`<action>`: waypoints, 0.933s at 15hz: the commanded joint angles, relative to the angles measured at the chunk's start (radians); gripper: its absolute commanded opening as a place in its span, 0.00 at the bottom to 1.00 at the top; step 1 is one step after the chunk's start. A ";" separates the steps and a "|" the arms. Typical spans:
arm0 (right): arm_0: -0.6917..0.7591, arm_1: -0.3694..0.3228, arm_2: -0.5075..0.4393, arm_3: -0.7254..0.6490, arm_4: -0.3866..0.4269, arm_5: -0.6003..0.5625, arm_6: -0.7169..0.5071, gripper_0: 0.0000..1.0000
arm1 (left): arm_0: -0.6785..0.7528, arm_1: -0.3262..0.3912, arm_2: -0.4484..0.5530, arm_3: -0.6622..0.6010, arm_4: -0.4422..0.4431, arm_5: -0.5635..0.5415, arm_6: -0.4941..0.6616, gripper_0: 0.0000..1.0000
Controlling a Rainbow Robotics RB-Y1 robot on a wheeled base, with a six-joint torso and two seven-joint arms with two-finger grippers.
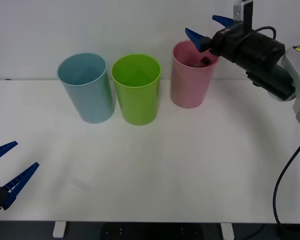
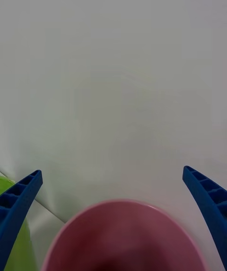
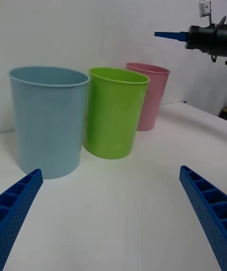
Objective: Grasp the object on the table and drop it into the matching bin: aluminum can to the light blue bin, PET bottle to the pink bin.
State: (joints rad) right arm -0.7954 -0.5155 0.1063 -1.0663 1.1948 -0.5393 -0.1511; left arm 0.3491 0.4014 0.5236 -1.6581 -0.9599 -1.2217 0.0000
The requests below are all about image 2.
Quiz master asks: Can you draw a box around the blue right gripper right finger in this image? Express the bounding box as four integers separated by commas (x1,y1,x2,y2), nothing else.
182,165,227,271

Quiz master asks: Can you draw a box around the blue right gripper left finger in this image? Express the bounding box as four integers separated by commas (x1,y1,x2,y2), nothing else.
0,169,44,271

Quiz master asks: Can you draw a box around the green plastic bin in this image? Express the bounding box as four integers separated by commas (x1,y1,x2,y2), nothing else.
0,176,40,271

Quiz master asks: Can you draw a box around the pink plastic bin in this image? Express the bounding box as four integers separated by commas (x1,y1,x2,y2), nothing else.
40,199,210,271

